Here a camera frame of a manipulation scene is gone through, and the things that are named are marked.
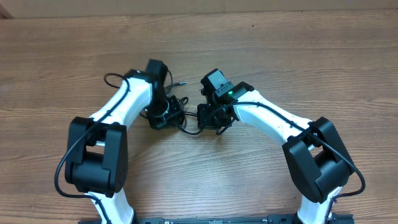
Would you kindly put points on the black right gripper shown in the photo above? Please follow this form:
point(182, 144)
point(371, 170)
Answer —
point(204, 122)

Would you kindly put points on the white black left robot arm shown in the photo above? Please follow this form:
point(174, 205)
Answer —
point(96, 161)

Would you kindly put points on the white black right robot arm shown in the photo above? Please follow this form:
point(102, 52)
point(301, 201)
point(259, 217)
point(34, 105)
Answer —
point(317, 159)

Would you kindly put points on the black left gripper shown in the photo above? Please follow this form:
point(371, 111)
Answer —
point(171, 121)

